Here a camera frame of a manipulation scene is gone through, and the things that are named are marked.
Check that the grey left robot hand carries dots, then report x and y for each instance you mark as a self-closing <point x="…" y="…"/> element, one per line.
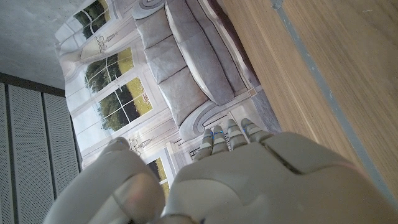
<point x="264" y="186"/>

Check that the grey tape outline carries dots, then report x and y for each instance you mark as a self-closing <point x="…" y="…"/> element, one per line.
<point x="326" y="90"/>

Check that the printed living room backdrop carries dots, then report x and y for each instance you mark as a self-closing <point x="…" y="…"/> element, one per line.
<point x="186" y="62"/>

